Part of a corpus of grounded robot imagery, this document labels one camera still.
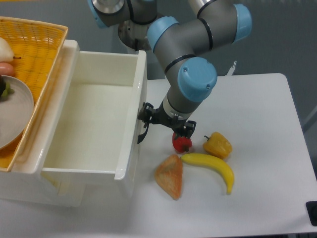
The yellow banana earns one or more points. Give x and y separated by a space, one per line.
214 163

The grey round plate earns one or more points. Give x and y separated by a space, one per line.
15 111

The black corner device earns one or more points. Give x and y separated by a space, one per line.
311 207

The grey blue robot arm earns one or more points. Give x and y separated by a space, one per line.
196 76

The red bell pepper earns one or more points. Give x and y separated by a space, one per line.
180 143

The white pear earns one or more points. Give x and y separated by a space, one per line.
6 53

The triangular toast bread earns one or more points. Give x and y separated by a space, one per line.
168 176

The white drawer cabinet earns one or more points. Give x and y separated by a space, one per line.
26 181

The black top drawer handle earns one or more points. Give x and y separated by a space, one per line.
142 136

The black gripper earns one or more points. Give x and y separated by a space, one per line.
182 128

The pink sausage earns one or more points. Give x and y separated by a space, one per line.
6 69

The yellow woven basket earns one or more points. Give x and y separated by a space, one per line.
37 45

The yellow bell pepper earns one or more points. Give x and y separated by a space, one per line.
217 145

